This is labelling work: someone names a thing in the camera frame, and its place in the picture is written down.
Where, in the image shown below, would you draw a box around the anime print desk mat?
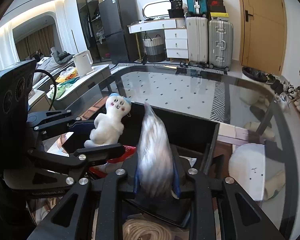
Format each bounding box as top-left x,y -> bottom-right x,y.
27,96 -> 241,240

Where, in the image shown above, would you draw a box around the white suitcase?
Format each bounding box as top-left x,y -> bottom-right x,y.
186,17 -> 209,63

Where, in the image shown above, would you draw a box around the white plush doll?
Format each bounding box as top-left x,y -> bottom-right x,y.
84,93 -> 132,148

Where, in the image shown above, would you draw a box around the white electric kettle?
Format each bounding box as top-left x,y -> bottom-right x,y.
72,50 -> 93,77

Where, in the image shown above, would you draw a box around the grey side cabinet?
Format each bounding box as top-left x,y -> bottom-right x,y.
53,64 -> 111,110

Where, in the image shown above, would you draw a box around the red balloon glue packet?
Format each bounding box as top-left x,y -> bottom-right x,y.
89,145 -> 136,178

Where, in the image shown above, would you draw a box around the white drawer unit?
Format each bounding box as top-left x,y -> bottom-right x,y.
164,28 -> 189,59

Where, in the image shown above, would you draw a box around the dark glass cabinet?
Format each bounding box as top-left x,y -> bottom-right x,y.
76,0 -> 110,63

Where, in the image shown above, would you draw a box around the black refrigerator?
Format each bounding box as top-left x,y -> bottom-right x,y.
99,0 -> 139,64

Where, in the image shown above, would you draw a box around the coiled white rope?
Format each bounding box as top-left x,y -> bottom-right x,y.
122,218 -> 176,240

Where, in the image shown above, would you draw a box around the bagged white adidas socks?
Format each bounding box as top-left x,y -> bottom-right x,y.
137,103 -> 174,199

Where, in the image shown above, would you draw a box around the white vanity desk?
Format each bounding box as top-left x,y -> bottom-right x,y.
128,18 -> 185,34

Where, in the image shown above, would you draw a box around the tan wooden door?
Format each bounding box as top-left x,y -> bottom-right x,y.
239,0 -> 287,75

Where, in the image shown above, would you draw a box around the black storage box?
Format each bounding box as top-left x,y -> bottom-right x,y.
62,101 -> 220,228

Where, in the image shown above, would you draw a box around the stacked shoe boxes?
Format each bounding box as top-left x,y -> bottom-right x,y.
207,0 -> 229,21

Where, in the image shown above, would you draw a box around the black cable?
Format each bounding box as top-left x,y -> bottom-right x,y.
33,69 -> 58,112

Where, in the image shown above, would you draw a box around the black bag on desk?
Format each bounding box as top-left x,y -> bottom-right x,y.
168,0 -> 184,18

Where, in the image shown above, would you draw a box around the silver suitcase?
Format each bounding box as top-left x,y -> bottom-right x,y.
208,20 -> 234,71

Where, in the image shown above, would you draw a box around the oval vanity mirror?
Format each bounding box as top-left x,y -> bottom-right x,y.
142,1 -> 171,18

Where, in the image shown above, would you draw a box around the woven laundry basket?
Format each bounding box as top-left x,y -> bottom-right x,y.
143,34 -> 166,62

